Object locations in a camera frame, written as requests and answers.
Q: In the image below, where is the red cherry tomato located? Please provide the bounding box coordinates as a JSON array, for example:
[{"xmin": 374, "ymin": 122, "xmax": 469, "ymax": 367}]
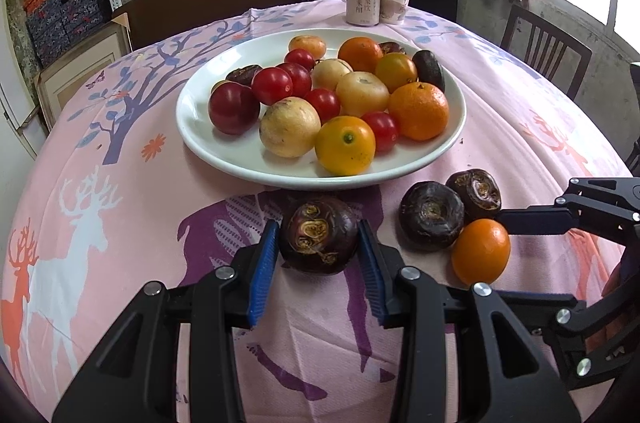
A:
[{"xmin": 361, "ymin": 111, "xmax": 399, "ymax": 154}]

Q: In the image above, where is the small orange fruit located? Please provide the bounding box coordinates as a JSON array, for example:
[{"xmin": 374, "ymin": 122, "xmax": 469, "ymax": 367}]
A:
[{"xmin": 450, "ymin": 218, "xmax": 511, "ymax": 285}]

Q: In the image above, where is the blue patterned box stack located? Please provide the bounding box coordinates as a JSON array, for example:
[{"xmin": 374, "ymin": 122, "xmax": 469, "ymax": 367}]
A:
[{"xmin": 24, "ymin": 0, "xmax": 111, "ymax": 68}]

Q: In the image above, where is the dark wooden chair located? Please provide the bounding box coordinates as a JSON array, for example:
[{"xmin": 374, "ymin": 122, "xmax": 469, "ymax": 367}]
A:
[{"xmin": 500, "ymin": 6, "xmax": 592, "ymax": 100}]

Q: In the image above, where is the pink printed tablecloth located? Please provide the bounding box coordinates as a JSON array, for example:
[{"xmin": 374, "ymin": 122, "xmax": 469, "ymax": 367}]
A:
[{"xmin": 1, "ymin": 0, "xmax": 628, "ymax": 422}]

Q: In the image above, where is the white ceramic plate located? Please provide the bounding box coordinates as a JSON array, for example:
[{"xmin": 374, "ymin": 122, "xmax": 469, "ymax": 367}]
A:
[{"xmin": 176, "ymin": 28, "xmax": 466, "ymax": 190}]

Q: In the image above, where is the pink beverage can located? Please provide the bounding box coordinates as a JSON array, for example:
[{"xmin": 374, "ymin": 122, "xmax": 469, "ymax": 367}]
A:
[{"xmin": 345, "ymin": 0, "xmax": 380, "ymax": 26}]

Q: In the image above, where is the framed picture on floor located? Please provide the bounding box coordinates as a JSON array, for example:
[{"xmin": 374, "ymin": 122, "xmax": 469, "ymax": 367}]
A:
[{"xmin": 36, "ymin": 13, "xmax": 131, "ymax": 130}]

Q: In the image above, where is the pale yellow round fruit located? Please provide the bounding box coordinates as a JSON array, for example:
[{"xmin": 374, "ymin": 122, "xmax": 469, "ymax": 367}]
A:
[{"xmin": 259, "ymin": 97, "xmax": 321, "ymax": 158}]

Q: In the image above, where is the large orange mandarin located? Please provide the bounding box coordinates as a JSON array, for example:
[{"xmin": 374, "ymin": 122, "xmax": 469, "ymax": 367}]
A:
[{"xmin": 388, "ymin": 82, "xmax": 449, "ymax": 141}]

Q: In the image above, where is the dark water chestnut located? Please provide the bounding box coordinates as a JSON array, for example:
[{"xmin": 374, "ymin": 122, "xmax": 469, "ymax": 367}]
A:
[
  {"xmin": 446, "ymin": 168, "xmax": 502, "ymax": 223},
  {"xmin": 280, "ymin": 196, "xmax": 358, "ymax": 275},
  {"xmin": 399, "ymin": 181, "xmax": 464, "ymax": 249}
]

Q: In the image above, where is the dark red tomato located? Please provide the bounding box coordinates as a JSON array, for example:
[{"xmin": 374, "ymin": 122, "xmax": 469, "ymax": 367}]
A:
[{"xmin": 208, "ymin": 80, "xmax": 260, "ymax": 136}]

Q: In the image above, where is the yellow orange tomato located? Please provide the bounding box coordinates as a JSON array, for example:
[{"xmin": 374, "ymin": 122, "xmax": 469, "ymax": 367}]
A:
[{"xmin": 314, "ymin": 115, "xmax": 376, "ymax": 177}]

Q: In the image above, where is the white paper cup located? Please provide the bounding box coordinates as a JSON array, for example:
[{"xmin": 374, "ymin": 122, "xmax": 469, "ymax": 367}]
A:
[{"xmin": 380, "ymin": 0, "xmax": 409, "ymax": 25}]

